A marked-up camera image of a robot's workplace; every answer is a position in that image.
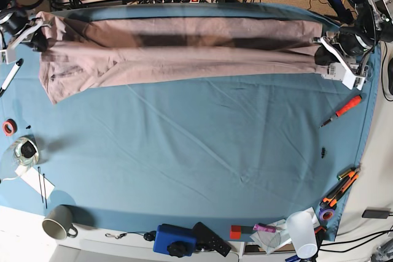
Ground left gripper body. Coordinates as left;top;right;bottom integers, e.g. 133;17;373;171
311;30;372;75

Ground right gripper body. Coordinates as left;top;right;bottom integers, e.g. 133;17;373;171
6;18;51;50

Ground pink T-shirt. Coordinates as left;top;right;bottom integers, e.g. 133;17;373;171
38;12;328;103

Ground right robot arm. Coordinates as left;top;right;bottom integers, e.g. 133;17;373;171
1;0;44;49

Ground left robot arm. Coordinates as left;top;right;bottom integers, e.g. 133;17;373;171
328;0;392;74

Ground white black marker pen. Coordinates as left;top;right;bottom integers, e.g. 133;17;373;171
0;58;24;97

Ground red tape roll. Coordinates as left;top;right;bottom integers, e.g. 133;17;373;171
2;119;17;136

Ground clear tape roll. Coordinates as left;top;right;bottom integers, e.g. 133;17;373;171
10;136;39;166

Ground blue table cloth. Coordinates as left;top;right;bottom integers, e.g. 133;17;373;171
0;1;382;242

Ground black zip tie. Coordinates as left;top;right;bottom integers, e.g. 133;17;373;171
42;174;48;209
37;166;44;203

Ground white paper card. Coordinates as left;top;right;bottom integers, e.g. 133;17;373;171
21;168;55;199

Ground orange black utility knife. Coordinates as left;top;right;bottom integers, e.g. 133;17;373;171
320;171;359;210

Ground purple tape roll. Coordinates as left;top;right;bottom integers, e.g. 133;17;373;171
319;208;335;221

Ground black phone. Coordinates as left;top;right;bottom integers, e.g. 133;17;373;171
362;209;392;219

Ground frosted plastic cup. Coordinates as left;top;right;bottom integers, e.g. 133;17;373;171
286;211;317;260

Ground purple small flashlight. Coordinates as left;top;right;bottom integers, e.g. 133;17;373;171
253;223;276;233

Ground grey ceramic mug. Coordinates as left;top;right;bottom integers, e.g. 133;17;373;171
42;205;78;241

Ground red black block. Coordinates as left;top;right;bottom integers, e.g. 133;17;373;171
230;225;255;240

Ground black remote control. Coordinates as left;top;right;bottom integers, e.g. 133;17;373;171
192;222;232;257

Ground blue box device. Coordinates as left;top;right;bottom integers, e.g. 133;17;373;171
153;224;197;258

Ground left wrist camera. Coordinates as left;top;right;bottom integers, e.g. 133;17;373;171
321;63;366;90

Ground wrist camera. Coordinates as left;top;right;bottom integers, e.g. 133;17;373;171
321;63;366;90
1;49;17;64

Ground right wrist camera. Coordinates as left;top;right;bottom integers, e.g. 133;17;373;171
1;49;17;64

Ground orange handle screwdriver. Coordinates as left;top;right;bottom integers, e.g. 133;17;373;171
321;95;362;128

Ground black lanyard clip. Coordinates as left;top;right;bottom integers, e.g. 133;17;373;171
104;230;157;242

